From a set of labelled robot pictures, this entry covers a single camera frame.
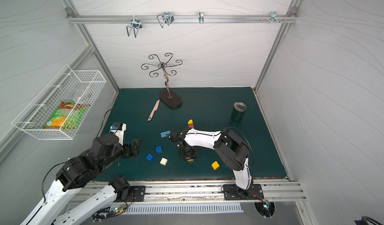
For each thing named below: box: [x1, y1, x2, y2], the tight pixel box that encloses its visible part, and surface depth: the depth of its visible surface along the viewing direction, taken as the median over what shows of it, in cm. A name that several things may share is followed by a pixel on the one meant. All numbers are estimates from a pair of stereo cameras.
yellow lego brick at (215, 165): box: [211, 160, 220, 171], surface depth 83 cm
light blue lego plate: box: [160, 130, 171, 138], surface depth 97 cm
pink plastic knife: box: [148, 99, 160, 121], surface depth 110 cm
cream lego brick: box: [159, 157, 168, 166], surface depth 85 cm
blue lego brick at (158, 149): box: [155, 145, 162, 154], surface depth 90 cm
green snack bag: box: [44, 101, 88, 130], surface depth 64 cm
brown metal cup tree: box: [141, 52, 183, 107], surface depth 99 cm
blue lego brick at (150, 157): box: [145, 153, 154, 162], surface depth 86 cm
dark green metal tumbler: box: [231, 101, 247, 122], surface depth 98 cm
